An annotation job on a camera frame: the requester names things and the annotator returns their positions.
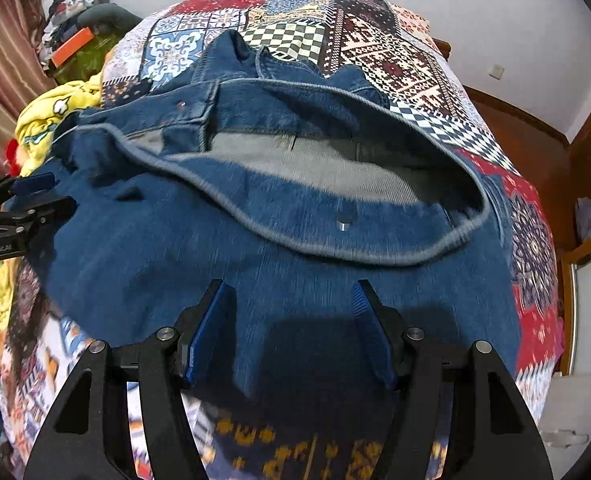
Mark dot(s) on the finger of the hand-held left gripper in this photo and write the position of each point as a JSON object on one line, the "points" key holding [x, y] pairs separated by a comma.
{"points": [[33, 183], [50, 210]]}

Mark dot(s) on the pile of clutter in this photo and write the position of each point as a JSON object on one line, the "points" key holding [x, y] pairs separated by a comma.
{"points": [[63, 10]]}

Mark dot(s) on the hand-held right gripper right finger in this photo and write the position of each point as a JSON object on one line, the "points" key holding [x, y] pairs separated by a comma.
{"points": [[375, 335]]}

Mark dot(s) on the blue denim jacket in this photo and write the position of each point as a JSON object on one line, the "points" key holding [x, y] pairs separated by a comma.
{"points": [[175, 260]]}

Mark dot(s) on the wooden bed frame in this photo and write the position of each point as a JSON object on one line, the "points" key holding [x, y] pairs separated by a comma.
{"points": [[441, 47]]}

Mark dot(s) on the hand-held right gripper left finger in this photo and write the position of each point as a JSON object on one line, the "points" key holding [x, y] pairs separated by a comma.
{"points": [[208, 335]]}

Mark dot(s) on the yellow cartoon print garment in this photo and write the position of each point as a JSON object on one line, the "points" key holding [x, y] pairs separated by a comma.
{"points": [[45, 120]]}

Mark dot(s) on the patchwork patterned blanket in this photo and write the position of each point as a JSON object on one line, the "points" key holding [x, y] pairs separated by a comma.
{"points": [[375, 45]]}

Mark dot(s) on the dark grey cushion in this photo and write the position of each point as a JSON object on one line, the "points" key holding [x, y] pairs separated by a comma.
{"points": [[110, 16]]}

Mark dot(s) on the green patterned cloth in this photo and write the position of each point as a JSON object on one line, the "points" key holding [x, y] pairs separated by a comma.
{"points": [[93, 57]]}

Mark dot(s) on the white wall socket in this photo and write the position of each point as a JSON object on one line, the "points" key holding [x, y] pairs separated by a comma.
{"points": [[498, 71]]}

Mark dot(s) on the orange box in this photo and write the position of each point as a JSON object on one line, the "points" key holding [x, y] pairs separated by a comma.
{"points": [[73, 46]]}

